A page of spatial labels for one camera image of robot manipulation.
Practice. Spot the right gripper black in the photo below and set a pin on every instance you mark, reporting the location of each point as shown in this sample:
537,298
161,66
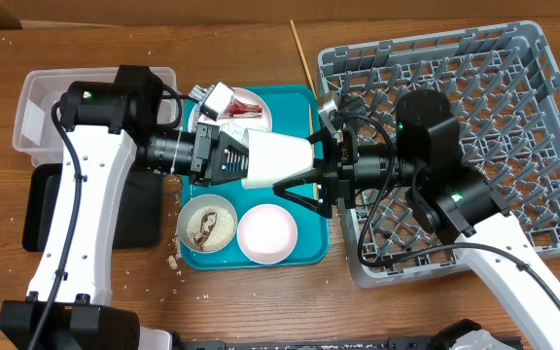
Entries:
336,162

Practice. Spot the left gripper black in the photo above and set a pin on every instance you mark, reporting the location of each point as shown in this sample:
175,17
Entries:
206,136

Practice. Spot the white paper cup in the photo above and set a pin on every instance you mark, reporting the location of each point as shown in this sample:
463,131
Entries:
274,157

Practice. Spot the red snack wrapper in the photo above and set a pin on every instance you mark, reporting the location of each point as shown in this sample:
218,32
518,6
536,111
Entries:
239,109

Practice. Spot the grey bowl with rice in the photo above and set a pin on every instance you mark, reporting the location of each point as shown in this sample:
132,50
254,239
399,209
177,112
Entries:
207,223

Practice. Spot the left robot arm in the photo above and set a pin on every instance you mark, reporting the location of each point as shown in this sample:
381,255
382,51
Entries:
68,300

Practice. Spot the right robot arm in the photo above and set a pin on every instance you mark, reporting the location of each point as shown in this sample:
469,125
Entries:
452,200

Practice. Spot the grey dishwasher rack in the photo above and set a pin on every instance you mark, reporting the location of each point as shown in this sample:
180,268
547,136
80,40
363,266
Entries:
503,84

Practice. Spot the large white plate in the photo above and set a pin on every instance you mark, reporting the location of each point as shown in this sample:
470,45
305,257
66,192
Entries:
262,122

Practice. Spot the teal plastic tray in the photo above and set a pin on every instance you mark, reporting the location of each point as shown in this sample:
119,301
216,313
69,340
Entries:
289,109

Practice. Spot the small pink bowl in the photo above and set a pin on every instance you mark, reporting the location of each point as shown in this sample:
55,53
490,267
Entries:
267,234

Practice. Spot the black plastic tray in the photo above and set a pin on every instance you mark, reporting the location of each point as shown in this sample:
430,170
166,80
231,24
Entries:
138,223

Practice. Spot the clear plastic bin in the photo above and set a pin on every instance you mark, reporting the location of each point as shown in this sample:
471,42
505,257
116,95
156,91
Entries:
34,133

